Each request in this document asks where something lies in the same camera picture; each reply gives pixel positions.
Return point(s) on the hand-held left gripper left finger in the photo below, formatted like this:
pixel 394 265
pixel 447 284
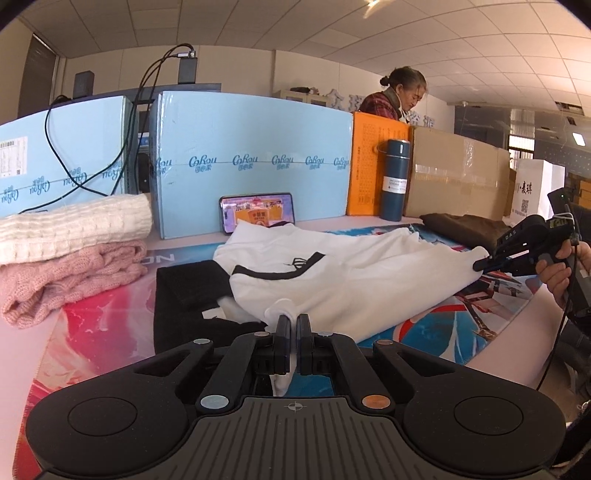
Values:
pixel 284 346

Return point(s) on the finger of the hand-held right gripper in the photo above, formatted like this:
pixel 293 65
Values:
pixel 485 264

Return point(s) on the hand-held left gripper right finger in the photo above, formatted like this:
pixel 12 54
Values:
pixel 304 346

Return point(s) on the white garment with black trim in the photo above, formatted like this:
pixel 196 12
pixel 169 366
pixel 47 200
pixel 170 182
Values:
pixel 346 277

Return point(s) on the person's right hand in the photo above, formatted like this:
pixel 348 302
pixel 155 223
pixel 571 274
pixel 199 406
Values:
pixel 554 277

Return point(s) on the brown cloth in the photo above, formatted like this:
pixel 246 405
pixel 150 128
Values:
pixel 461 228

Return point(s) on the white printed box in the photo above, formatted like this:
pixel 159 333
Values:
pixel 535 184

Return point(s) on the brown cardboard box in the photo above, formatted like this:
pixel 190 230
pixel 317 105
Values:
pixel 457 175

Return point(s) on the dark blue thermos bottle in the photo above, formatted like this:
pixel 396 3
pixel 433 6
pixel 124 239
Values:
pixel 395 184

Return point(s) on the person's dark clothing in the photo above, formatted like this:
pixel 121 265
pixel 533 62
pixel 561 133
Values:
pixel 577 355

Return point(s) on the smartphone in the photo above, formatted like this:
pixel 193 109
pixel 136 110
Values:
pixel 258 212

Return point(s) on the orange box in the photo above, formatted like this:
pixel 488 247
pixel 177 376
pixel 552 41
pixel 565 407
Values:
pixel 364 166

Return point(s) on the printed mat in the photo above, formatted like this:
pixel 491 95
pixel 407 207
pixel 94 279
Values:
pixel 115 323

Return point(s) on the light blue cardboard box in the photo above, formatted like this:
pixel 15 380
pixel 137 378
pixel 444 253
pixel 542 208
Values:
pixel 277 134

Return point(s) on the pink knitted sweater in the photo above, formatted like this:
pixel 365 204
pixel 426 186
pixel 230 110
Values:
pixel 69 277

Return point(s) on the cream knitted sweater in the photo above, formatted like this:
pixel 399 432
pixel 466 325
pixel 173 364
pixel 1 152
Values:
pixel 69 226

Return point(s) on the grey cabinet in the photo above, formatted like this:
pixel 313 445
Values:
pixel 300 98

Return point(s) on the black adapter block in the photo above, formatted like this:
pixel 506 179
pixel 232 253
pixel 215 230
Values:
pixel 187 69

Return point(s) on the light blue box with label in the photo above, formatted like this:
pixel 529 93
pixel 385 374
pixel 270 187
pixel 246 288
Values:
pixel 27 175

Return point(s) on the dark grey box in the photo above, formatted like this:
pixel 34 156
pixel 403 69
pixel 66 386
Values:
pixel 84 85

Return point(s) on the dark window blind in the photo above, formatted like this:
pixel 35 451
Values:
pixel 37 78

